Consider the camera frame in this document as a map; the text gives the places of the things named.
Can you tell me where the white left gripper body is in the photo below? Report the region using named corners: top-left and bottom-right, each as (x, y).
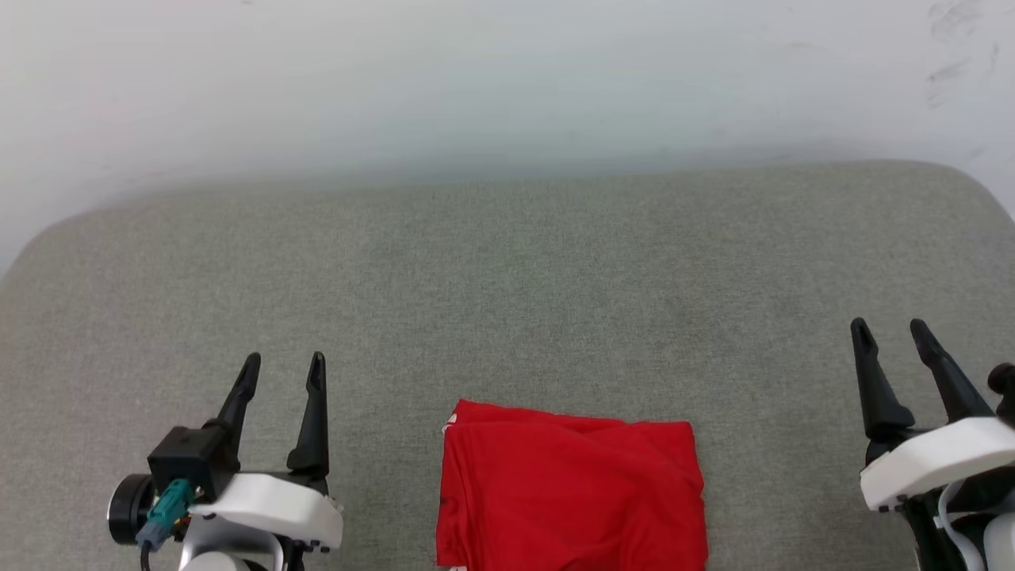
top-left (187, 468), bottom-right (344, 571)

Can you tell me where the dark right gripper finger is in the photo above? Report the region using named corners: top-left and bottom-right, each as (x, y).
top-left (909, 318), bottom-right (997, 426)
top-left (849, 317), bottom-right (916, 442)

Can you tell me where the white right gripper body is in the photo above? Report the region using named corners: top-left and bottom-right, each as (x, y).
top-left (860, 416), bottom-right (1015, 513)

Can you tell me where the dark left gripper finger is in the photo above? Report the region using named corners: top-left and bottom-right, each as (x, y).
top-left (286, 351), bottom-right (331, 481)
top-left (205, 352), bottom-right (262, 477)

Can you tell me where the red shirt with white sleeves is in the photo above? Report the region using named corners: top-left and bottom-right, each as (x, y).
top-left (434, 399), bottom-right (710, 571)

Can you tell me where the grey fabric sofa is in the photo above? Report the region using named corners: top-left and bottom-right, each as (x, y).
top-left (0, 160), bottom-right (1015, 571)

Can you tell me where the teal camera cable connector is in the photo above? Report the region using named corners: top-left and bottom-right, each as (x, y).
top-left (136, 477), bottom-right (196, 553)

